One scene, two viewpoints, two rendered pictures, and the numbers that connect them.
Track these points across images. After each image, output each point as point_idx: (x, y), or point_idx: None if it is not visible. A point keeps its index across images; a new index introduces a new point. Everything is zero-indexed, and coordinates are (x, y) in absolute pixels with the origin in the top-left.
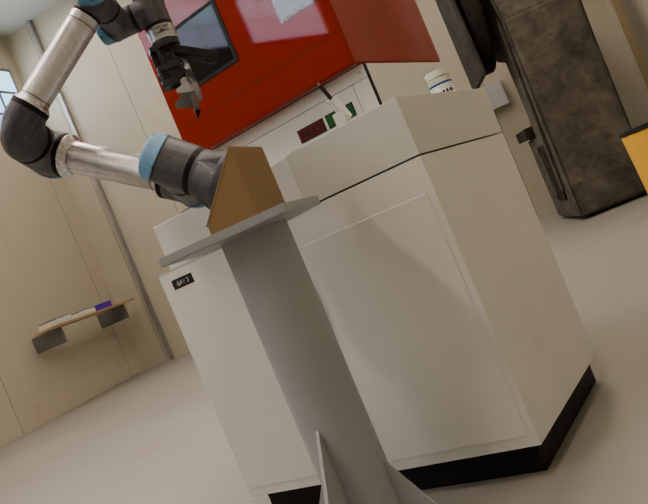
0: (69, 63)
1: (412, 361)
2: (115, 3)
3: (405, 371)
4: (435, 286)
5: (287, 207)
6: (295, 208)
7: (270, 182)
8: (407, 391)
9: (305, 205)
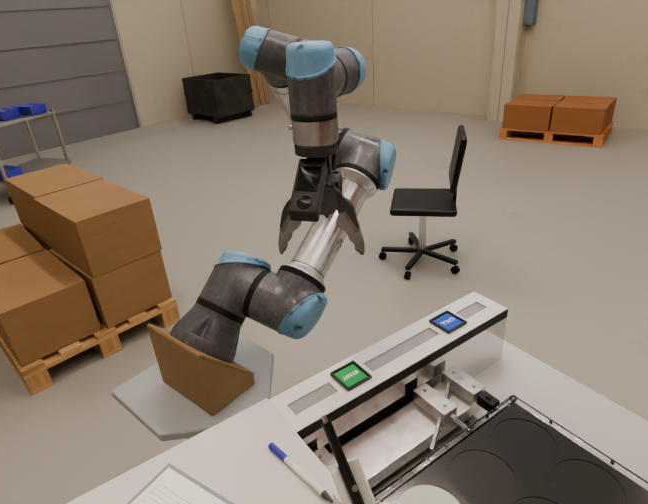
0: (289, 116)
1: None
2: (277, 66)
3: None
4: None
5: (113, 396)
6: (122, 405)
7: (194, 383)
8: None
9: (136, 418)
